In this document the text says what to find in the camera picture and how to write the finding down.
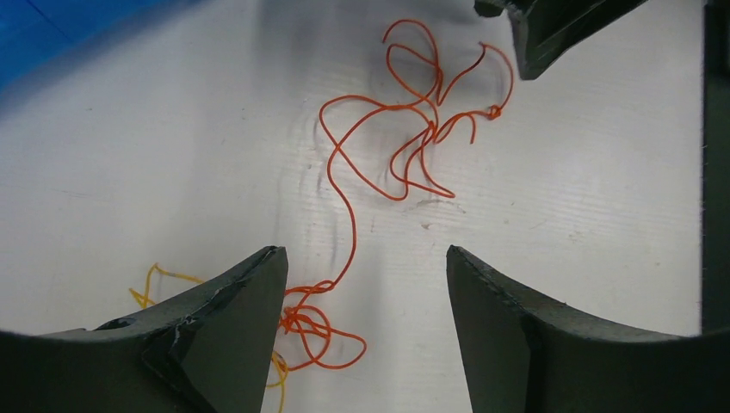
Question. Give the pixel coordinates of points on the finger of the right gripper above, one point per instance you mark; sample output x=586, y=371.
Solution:
x=543, y=30

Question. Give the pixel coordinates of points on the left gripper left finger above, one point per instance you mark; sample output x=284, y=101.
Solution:
x=205, y=350

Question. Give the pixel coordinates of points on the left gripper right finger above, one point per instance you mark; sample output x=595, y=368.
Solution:
x=523, y=351

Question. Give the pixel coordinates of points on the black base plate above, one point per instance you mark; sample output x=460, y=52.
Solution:
x=715, y=167

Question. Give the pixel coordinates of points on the blue compartment bin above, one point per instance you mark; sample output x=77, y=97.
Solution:
x=34, y=33

